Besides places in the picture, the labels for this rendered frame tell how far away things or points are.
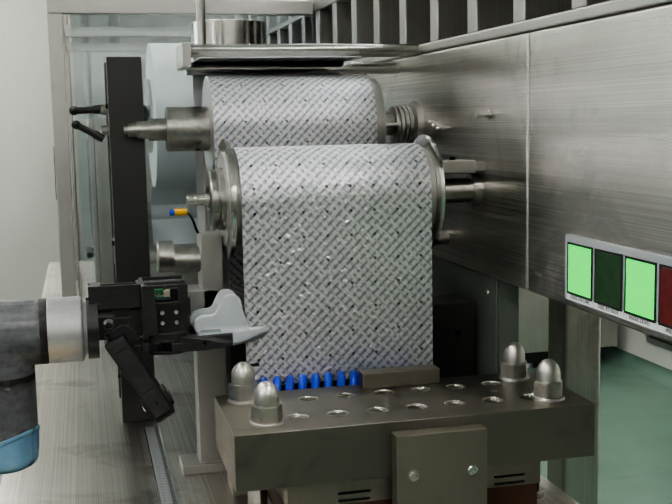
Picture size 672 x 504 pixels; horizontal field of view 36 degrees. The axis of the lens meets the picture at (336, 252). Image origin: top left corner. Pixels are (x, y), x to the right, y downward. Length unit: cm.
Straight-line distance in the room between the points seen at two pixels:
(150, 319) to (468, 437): 38
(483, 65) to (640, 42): 38
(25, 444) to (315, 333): 36
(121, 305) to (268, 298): 17
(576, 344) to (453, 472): 47
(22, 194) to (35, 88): 67
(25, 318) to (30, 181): 560
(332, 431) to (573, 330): 55
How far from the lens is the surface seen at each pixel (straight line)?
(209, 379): 134
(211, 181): 125
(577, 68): 111
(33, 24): 680
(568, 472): 159
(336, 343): 127
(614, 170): 104
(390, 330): 129
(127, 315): 122
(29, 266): 684
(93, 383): 185
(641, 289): 99
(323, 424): 109
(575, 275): 111
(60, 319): 120
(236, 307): 122
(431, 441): 110
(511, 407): 116
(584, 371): 155
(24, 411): 123
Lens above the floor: 135
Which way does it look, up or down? 7 degrees down
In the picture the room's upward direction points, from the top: 1 degrees counter-clockwise
